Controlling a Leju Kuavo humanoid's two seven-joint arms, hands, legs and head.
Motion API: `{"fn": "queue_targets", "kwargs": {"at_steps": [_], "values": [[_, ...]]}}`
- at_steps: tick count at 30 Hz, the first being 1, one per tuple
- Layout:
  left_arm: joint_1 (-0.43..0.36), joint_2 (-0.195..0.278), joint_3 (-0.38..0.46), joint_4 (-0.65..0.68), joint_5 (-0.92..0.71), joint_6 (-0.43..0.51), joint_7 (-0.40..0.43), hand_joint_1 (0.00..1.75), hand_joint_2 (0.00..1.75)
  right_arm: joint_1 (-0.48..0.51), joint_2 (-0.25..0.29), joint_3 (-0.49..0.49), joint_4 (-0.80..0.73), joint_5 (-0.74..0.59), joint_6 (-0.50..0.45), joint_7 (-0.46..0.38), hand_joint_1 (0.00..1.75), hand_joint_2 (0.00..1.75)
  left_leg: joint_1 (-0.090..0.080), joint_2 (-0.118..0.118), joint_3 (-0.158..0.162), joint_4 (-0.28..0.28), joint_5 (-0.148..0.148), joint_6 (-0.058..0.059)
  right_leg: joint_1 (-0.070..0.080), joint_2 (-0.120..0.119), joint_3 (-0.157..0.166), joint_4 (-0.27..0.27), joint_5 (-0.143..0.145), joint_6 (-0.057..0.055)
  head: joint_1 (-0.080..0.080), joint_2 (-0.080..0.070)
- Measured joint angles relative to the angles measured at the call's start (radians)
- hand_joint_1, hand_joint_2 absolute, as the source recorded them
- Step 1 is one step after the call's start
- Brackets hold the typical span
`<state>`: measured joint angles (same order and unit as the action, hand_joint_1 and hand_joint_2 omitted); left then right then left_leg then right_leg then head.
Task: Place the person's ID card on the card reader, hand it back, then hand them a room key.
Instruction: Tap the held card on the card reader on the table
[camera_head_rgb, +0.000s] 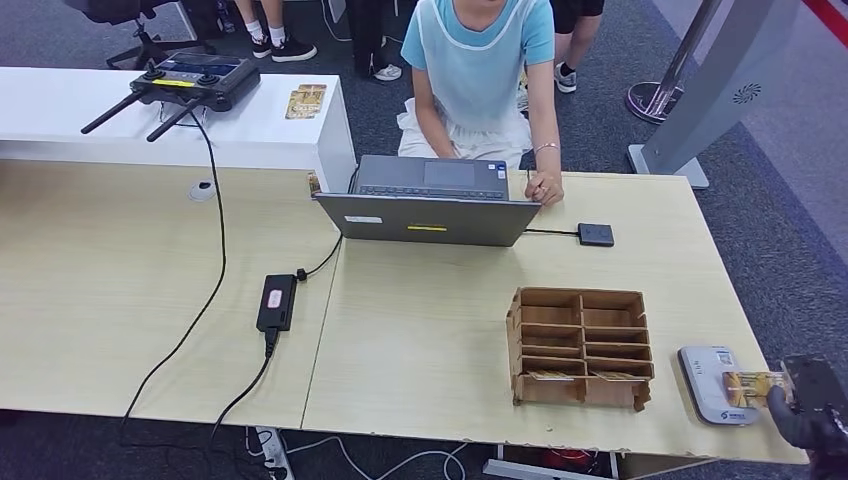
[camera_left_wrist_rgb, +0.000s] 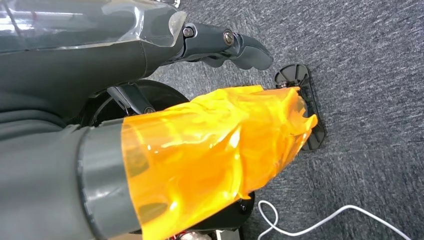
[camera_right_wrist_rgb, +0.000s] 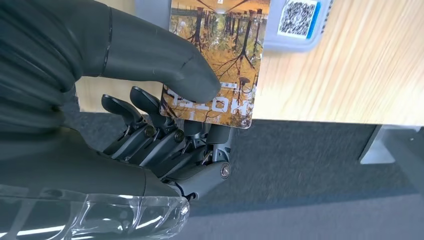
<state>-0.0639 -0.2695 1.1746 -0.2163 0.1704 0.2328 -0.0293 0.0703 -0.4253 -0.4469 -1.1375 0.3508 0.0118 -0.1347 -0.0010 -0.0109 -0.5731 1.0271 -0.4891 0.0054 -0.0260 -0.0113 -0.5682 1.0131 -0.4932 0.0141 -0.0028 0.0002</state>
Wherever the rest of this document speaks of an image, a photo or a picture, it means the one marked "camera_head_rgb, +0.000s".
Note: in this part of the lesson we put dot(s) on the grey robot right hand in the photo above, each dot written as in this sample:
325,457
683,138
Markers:
825,444

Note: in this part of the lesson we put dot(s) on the person's left hand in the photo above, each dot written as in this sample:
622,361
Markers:
544,189

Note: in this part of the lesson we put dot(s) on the ID card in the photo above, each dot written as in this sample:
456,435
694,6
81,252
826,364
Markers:
748,389

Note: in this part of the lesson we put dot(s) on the person's left forearm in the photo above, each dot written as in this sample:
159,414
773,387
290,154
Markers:
546,132

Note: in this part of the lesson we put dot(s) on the person's right forearm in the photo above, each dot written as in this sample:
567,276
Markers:
436,132

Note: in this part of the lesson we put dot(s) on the person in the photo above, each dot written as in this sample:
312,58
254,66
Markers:
281,43
474,73
368,33
573,40

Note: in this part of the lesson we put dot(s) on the white card reader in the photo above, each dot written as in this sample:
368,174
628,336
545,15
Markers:
702,384

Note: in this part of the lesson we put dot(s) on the wooden card organizer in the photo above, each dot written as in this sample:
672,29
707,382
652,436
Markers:
582,327

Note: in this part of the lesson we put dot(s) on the gold patterned card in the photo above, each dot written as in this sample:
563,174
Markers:
312,87
305,104

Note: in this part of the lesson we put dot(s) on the small black square box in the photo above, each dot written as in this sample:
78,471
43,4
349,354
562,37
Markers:
595,235

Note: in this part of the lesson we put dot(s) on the grey laptop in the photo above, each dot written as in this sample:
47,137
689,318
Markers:
427,224

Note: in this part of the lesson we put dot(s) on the grey kiosk stand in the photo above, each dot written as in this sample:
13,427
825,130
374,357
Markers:
725,73

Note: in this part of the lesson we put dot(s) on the small brown object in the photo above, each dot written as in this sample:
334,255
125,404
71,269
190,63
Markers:
313,184

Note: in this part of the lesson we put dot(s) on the red object under desk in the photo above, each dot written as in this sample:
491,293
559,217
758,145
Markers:
570,458

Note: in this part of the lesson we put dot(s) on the grey bar under desk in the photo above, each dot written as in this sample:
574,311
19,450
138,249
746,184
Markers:
530,472

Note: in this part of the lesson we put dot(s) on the black power adapter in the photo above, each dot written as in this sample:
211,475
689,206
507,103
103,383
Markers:
275,303

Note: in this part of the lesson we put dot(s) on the red barrier belt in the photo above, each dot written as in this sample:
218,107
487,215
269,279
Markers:
833,10

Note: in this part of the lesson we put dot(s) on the white desk grommet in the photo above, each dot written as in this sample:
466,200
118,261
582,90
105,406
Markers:
201,191

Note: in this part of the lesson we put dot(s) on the black remote controller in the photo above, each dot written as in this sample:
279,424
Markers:
202,78

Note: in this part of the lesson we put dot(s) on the white power strip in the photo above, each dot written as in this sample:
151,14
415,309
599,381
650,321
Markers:
268,454

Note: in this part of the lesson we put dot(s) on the black office chair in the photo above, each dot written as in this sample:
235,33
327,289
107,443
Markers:
146,46

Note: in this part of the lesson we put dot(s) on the white counter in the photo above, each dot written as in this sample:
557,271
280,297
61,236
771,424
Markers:
66,104

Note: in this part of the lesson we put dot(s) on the metal stanchion post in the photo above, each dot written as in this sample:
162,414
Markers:
672,66

